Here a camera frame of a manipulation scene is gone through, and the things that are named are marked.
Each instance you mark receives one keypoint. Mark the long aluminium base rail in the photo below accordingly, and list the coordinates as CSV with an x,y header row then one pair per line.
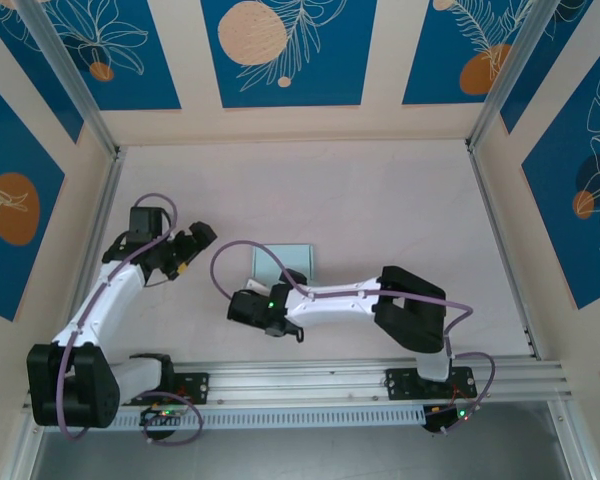
x,y
300,380

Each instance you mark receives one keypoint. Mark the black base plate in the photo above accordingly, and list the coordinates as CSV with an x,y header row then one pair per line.
x,y
400,382
197,387

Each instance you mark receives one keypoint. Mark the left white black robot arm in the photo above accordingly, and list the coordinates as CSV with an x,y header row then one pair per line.
x,y
110,295

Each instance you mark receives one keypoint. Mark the controller board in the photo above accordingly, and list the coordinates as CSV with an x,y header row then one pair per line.
x,y
162,415
450,416

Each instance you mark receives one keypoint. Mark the aluminium corner post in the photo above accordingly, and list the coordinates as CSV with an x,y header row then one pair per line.
x,y
70,75
520,65

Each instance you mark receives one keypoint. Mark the left controller board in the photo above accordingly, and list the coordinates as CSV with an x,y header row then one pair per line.
x,y
162,415

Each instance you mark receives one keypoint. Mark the aluminium frame bar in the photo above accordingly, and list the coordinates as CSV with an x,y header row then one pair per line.
x,y
572,440
25,450

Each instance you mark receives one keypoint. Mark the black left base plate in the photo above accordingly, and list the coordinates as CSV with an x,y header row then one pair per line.
x,y
197,387

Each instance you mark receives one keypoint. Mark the grey metal sheet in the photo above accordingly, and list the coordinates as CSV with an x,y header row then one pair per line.
x,y
300,455

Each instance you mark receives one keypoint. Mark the right controller board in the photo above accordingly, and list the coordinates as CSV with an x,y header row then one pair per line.
x,y
450,416

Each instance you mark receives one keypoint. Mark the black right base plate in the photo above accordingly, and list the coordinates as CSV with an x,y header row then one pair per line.
x,y
400,382

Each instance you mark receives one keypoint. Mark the light blue paper box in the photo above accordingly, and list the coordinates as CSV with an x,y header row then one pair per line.
x,y
290,260

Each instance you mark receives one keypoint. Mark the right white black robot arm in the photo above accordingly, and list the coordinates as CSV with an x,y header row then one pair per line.
x,y
330,305

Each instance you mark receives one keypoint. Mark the aluminium side rail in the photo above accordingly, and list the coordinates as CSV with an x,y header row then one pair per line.
x,y
500,240
97,200

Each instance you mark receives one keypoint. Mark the blue floral wall panel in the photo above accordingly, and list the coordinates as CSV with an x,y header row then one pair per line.
x,y
10,270
565,60
330,60
30,70
440,60
145,85
570,210

